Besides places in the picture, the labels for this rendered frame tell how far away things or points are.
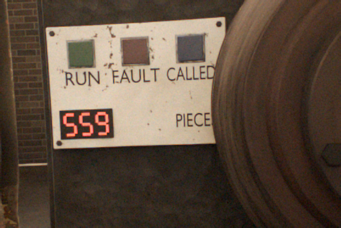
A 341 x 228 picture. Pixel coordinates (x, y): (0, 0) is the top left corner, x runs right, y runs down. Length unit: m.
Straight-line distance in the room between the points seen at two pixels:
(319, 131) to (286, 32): 0.13
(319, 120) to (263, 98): 0.08
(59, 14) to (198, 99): 0.24
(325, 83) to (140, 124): 0.31
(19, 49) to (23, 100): 0.58
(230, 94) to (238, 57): 0.05
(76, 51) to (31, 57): 6.21
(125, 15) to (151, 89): 0.12
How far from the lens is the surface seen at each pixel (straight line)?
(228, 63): 0.74
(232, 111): 0.75
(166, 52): 0.87
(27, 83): 7.12
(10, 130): 3.78
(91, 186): 0.93
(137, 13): 0.90
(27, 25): 7.11
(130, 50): 0.87
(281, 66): 0.72
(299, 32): 0.72
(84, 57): 0.88
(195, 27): 0.87
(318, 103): 0.67
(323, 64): 0.67
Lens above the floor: 1.19
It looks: 5 degrees down
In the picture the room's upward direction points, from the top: 3 degrees counter-clockwise
